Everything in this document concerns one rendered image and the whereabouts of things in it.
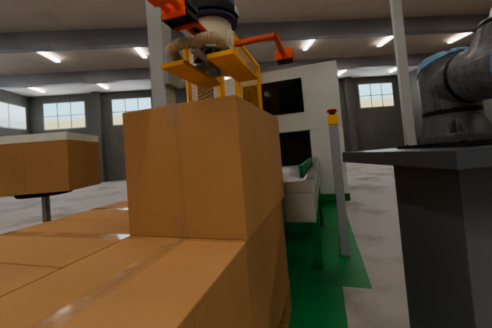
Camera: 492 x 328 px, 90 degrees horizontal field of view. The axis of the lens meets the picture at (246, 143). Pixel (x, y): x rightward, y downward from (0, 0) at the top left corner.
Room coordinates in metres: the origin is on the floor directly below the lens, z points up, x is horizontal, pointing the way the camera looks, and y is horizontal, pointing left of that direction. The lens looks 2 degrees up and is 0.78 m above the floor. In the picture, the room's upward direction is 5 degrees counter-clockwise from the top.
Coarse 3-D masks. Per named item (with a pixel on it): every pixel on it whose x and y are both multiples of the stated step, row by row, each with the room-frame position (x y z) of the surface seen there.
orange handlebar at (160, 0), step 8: (152, 0) 0.68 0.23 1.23; (160, 0) 0.69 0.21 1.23; (168, 0) 0.69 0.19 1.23; (176, 0) 0.72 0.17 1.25; (160, 8) 0.73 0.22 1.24; (168, 8) 0.75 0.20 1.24; (176, 8) 0.74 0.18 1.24; (200, 24) 0.86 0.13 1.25; (192, 32) 0.89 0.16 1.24; (272, 32) 0.98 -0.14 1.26; (240, 40) 1.02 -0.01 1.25; (248, 40) 1.01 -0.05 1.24; (256, 40) 1.00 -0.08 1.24; (264, 40) 1.01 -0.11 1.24; (280, 40) 1.06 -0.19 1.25; (280, 48) 1.10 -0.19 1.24
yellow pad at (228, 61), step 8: (208, 56) 0.85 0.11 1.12; (216, 56) 0.84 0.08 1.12; (224, 56) 0.84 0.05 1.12; (232, 56) 0.85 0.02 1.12; (216, 64) 0.91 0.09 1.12; (224, 64) 0.92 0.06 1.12; (232, 64) 0.93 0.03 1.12; (240, 64) 0.93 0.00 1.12; (232, 72) 1.02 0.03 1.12; (240, 72) 1.03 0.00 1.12; (248, 72) 1.04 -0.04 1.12; (240, 80) 1.14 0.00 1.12; (248, 80) 1.15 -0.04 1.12
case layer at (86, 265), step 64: (0, 256) 0.71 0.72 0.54; (64, 256) 0.67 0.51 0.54; (128, 256) 0.63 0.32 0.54; (192, 256) 0.60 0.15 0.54; (256, 256) 0.75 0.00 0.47; (0, 320) 0.41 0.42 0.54; (64, 320) 0.39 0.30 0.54; (128, 320) 0.38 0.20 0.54; (192, 320) 0.39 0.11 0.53; (256, 320) 0.70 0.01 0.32
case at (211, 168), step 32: (224, 96) 0.69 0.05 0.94; (128, 128) 0.79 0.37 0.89; (160, 128) 0.75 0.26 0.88; (192, 128) 0.72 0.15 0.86; (224, 128) 0.69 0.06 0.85; (256, 128) 0.85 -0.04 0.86; (128, 160) 0.80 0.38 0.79; (160, 160) 0.76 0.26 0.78; (192, 160) 0.72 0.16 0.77; (224, 160) 0.69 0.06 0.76; (256, 160) 0.82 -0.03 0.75; (128, 192) 0.80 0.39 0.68; (160, 192) 0.76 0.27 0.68; (192, 192) 0.72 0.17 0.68; (224, 192) 0.69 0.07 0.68; (256, 192) 0.79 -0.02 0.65; (160, 224) 0.76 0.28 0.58; (192, 224) 0.73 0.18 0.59; (224, 224) 0.69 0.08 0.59; (256, 224) 0.76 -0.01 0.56
